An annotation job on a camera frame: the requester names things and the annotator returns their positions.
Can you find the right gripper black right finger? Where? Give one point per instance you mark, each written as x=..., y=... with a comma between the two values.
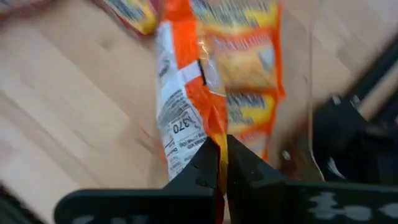
x=311, y=205

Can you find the red Maruchan ramen packet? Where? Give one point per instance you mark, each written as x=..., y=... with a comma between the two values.
x=136, y=15

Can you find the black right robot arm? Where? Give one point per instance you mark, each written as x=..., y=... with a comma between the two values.
x=342, y=140

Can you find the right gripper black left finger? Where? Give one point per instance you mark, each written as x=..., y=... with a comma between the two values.
x=155, y=205

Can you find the black aluminium table frame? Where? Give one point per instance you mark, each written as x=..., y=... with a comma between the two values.
x=379, y=62

